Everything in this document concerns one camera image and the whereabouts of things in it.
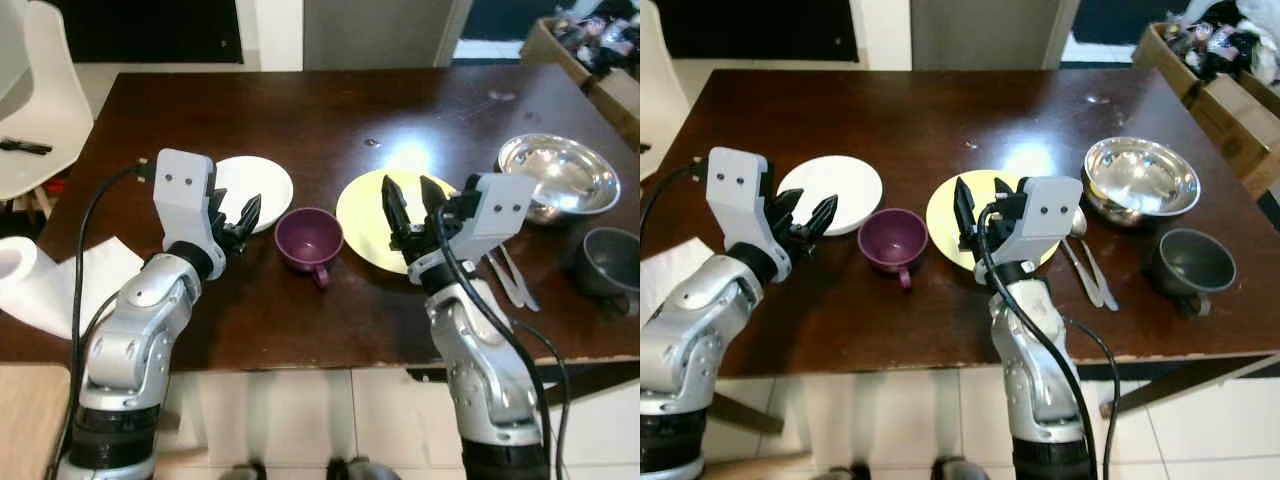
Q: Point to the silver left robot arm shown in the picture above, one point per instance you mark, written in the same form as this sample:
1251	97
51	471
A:
690	320
135	320

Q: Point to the stainless steel bowl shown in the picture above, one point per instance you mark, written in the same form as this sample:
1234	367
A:
1140	178
560	175

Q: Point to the dark table brace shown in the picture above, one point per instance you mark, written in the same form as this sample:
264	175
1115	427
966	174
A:
1190	385

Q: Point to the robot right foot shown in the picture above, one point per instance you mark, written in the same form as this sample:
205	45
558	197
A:
960	470
365	470

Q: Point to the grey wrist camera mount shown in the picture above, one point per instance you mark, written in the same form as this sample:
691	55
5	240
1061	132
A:
738	195
185	195
497	210
1050	215

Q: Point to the small black tool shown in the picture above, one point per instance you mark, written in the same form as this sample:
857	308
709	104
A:
25	146

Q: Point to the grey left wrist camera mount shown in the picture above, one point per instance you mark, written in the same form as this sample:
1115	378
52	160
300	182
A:
738	195
185	195

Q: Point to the white plastic chair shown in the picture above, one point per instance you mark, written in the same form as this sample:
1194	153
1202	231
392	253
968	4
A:
660	90
50	110

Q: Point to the small white plate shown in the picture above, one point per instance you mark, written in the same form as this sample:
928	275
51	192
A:
845	185
268	182

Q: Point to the white paper towel roll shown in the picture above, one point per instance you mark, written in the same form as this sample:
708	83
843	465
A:
60	285
670	280

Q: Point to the grey door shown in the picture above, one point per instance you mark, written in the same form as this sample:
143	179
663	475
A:
385	35
990	35

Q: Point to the black door panel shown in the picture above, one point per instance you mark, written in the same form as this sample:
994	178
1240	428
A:
755	30
145	30

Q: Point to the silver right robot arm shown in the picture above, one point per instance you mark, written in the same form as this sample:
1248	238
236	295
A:
1035	380
480	370

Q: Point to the purple cup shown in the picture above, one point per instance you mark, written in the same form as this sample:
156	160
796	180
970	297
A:
308	240
890	240

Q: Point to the pile of dark packets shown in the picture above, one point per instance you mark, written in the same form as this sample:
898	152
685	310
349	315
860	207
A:
600	40
1220	40

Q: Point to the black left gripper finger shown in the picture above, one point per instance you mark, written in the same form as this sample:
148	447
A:
250	218
821	220
225	208
789	210

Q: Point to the silver spoon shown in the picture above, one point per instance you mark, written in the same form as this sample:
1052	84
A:
522	280
1078	222

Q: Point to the yellow plate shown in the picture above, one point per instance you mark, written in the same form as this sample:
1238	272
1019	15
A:
942	215
362	215

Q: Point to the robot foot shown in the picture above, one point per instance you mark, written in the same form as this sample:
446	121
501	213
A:
365	470
242	470
960	470
840	472

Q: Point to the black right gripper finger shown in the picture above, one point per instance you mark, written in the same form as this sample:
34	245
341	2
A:
966	215
396	215
434	202
1004	197

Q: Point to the brown cardboard box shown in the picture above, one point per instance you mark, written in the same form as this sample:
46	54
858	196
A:
1235	120
612	95

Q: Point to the dark grey cup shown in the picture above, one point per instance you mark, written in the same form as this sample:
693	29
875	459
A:
1190	265
610	265

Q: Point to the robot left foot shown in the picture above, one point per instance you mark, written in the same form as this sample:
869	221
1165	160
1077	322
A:
242	470
840	472

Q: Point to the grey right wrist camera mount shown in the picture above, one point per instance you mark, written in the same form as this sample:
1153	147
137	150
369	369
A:
497	210
1050	215

